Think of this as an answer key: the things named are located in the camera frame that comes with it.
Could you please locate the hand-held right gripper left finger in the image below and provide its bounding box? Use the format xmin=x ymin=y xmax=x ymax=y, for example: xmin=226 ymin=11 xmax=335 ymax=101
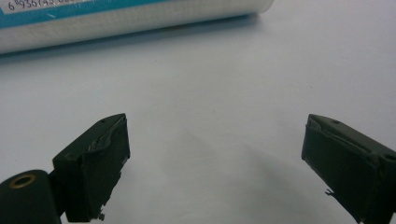
xmin=49 ymin=113 xmax=131 ymax=224

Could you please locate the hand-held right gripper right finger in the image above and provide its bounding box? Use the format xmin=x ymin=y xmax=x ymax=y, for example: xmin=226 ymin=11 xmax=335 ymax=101
xmin=301 ymin=113 xmax=396 ymax=224

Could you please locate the white roll with blue label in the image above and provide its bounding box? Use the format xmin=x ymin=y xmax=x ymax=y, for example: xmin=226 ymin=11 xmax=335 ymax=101
xmin=0 ymin=0 xmax=276 ymax=55

